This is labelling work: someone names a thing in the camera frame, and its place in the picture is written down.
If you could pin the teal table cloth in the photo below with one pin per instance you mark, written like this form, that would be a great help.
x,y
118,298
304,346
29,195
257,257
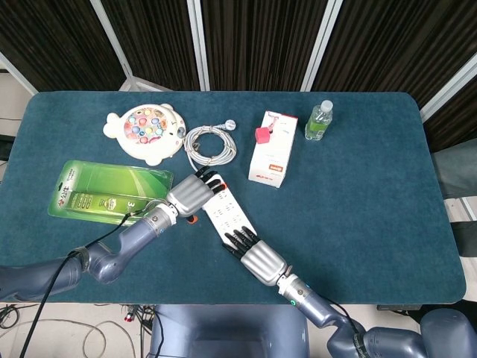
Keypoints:
x,y
354,223

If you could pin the red cube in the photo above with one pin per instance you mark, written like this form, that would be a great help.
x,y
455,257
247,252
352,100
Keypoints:
x,y
262,135

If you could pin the white power strip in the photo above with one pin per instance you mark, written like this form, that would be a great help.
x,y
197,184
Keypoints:
x,y
228,212

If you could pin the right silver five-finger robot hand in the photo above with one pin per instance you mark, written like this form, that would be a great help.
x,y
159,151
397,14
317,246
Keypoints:
x,y
262,261

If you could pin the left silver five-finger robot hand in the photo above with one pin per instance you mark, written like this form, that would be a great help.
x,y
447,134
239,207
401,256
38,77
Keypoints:
x,y
188,195

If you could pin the grey equipment beside table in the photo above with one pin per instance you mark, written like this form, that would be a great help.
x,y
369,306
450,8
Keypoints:
x,y
456,171

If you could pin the clear bottle with green label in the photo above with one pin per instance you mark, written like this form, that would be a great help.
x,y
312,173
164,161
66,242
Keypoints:
x,y
318,123

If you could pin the dark white-framed partition screen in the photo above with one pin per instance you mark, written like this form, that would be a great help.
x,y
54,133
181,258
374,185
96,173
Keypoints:
x,y
257,41

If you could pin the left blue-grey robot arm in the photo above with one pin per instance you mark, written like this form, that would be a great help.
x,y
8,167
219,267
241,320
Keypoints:
x,y
112,257

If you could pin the blue-grey robot torso base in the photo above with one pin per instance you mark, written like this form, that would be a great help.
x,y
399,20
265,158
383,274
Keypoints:
x,y
223,332

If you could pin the white cardboard carton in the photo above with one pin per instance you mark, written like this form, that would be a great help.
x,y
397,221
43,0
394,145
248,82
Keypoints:
x,y
270,160

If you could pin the green blister pack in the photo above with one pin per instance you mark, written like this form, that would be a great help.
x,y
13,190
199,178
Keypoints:
x,y
108,186

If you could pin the cream fish-shaped fishing toy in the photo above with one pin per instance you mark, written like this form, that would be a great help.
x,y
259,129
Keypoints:
x,y
149,130

